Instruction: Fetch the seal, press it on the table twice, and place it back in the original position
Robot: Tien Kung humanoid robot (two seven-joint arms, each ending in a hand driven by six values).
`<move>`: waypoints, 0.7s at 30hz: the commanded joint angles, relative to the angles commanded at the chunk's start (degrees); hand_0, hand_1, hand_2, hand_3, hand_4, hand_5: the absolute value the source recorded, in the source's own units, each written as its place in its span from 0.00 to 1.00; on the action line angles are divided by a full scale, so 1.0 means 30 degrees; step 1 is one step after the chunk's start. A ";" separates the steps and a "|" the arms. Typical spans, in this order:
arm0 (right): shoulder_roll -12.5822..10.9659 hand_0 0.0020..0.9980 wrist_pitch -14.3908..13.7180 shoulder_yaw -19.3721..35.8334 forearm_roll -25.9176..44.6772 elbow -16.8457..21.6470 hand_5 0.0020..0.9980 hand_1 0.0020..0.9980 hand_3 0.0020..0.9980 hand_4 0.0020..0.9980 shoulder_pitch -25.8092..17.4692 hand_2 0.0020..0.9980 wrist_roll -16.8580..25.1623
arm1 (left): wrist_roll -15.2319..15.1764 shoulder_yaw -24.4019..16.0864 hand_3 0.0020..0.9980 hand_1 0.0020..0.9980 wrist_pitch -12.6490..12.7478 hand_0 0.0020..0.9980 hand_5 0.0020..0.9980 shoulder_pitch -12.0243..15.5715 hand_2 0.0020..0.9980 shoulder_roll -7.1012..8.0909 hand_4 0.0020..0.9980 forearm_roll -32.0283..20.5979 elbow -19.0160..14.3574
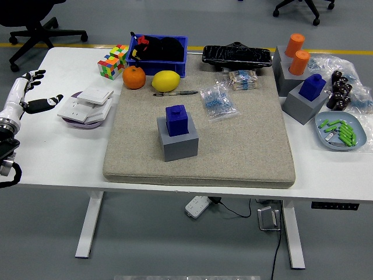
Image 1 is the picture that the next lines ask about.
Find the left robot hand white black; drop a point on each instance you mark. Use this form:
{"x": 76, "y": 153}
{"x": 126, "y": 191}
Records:
{"x": 14, "y": 96}

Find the blue square seal stamp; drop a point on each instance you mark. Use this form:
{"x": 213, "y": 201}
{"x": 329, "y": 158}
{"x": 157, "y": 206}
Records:
{"x": 177, "y": 121}
{"x": 311, "y": 87}

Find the black office chair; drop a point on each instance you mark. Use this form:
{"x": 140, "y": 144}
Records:
{"x": 29, "y": 17}
{"x": 309, "y": 7}

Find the large colourful puzzle cube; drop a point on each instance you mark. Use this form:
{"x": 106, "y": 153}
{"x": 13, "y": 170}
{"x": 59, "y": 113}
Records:
{"x": 109, "y": 68}

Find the small colourful puzzle cube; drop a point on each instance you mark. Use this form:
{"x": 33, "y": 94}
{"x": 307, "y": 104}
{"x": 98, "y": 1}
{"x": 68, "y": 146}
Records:
{"x": 120, "y": 52}

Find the orange fruit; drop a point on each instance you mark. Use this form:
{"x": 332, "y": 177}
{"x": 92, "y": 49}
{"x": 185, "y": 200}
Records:
{"x": 134, "y": 78}

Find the black glove with red patch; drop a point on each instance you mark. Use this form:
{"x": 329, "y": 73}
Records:
{"x": 144, "y": 48}

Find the white table leg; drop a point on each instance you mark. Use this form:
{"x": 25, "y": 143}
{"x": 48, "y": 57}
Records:
{"x": 88, "y": 224}
{"x": 294, "y": 236}

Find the yellow lemon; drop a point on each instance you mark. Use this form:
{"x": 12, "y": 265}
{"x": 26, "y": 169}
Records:
{"x": 166, "y": 81}

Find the blue plastic bin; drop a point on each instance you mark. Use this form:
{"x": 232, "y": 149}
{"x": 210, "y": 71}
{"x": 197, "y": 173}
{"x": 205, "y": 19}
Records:
{"x": 166, "y": 68}

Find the clear black ballpoint pen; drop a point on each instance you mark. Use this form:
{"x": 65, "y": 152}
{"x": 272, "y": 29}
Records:
{"x": 177, "y": 93}

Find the black fabric bundle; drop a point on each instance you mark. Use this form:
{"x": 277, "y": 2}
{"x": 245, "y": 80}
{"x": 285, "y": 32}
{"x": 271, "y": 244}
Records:
{"x": 172, "y": 49}

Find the grey square holder block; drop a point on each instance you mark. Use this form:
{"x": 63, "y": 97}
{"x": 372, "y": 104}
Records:
{"x": 300, "y": 109}
{"x": 179, "y": 147}

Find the clear bag of blue resistors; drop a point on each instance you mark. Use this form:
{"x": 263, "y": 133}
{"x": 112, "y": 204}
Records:
{"x": 218, "y": 102}

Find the white power strip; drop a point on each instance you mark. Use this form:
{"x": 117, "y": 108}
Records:
{"x": 198, "y": 206}

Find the black glossy rearview mirror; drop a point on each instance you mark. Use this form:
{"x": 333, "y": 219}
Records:
{"x": 236, "y": 56}

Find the grey-brown fabric mat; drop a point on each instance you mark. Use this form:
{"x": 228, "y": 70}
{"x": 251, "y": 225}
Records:
{"x": 233, "y": 151}

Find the taped bundle of resistors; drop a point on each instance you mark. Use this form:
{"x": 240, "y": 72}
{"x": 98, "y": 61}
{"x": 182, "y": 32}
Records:
{"x": 243, "y": 80}

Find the grey block with round hole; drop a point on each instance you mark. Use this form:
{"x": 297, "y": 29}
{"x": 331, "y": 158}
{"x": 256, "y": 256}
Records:
{"x": 287, "y": 83}
{"x": 278, "y": 59}

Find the silver metal stand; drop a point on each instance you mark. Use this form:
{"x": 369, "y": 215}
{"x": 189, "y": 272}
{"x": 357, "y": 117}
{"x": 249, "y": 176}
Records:
{"x": 268, "y": 218}

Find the orange cylinder stamp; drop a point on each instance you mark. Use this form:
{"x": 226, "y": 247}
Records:
{"x": 299, "y": 62}
{"x": 295, "y": 45}

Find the green cylindrical battery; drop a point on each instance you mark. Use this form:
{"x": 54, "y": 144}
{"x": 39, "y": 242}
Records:
{"x": 346, "y": 131}
{"x": 323, "y": 124}
{"x": 346, "y": 136}
{"x": 334, "y": 123}
{"x": 347, "y": 141}
{"x": 346, "y": 125}
{"x": 330, "y": 129}

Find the blue-grey shallow plate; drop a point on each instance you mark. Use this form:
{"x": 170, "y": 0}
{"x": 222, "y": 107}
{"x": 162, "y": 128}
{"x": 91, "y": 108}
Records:
{"x": 323, "y": 140}

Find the small white silver stick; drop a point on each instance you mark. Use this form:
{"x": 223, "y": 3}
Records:
{"x": 330, "y": 136}

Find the dark brown capacitor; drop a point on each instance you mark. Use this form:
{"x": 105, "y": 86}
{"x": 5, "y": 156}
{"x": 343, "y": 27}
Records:
{"x": 337, "y": 97}
{"x": 346, "y": 101}
{"x": 338, "y": 105}
{"x": 347, "y": 89}
{"x": 337, "y": 76}
{"x": 344, "y": 81}
{"x": 338, "y": 87}

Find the black desk control panel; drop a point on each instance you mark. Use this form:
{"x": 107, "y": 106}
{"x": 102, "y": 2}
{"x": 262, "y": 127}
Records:
{"x": 335, "y": 206}

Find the crumpled clear plastic bag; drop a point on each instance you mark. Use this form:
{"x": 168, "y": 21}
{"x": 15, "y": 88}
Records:
{"x": 360, "y": 78}

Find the clear bag of blue parts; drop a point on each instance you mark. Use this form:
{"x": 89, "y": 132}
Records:
{"x": 362, "y": 100}

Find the white wall socket panel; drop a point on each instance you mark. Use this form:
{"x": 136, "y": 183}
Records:
{"x": 74, "y": 110}

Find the white wall switch panel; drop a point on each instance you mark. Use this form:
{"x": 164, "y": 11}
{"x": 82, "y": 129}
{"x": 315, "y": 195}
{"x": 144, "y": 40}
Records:
{"x": 94, "y": 94}

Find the white blank wall panel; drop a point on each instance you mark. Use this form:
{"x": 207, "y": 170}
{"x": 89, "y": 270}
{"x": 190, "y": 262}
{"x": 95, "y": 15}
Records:
{"x": 102, "y": 108}

